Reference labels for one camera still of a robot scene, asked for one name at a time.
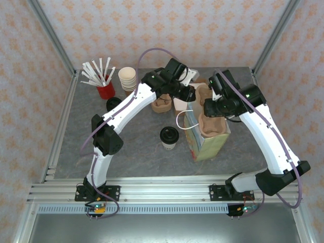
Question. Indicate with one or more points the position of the brown pulp cup carrier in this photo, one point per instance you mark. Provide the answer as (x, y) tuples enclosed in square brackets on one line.
[(211, 126), (162, 107)]

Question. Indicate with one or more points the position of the printed paper takeout bag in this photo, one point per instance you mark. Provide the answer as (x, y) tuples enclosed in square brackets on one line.
[(210, 149)]

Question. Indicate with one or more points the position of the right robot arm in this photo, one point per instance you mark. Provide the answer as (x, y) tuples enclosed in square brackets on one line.
[(273, 141)]

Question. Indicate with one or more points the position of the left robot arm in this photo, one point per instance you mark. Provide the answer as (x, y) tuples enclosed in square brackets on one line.
[(126, 106)]

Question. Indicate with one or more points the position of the brown paper coffee cup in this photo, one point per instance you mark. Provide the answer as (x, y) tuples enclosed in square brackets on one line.
[(127, 91)]

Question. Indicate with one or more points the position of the white wrapped straw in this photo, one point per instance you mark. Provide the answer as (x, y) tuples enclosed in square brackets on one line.
[(97, 67), (93, 71), (101, 67), (89, 76), (90, 72), (111, 74), (107, 67), (91, 81)]

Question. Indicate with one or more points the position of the red straw holder cup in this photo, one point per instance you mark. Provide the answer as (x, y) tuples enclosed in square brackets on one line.
[(106, 91)]

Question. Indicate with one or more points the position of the grey metal panel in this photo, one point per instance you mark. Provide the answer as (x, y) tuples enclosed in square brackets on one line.
[(164, 230)]

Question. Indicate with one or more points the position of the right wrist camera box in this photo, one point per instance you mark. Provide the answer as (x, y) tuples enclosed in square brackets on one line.
[(214, 95)]

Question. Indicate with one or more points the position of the aluminium table side rail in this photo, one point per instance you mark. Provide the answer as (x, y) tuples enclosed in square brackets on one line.
[(257, 78), (72, 86)]

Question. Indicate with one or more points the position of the aluminium frame post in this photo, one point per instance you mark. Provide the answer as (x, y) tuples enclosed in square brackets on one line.
[(52, 33), (276, 33)]

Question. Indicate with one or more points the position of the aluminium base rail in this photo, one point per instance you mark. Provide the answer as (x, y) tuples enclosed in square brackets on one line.
[(164, 192)]

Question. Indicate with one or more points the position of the aluminium lower frame bar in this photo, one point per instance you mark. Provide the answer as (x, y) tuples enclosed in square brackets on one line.
[(305, 236), (21, 236)]

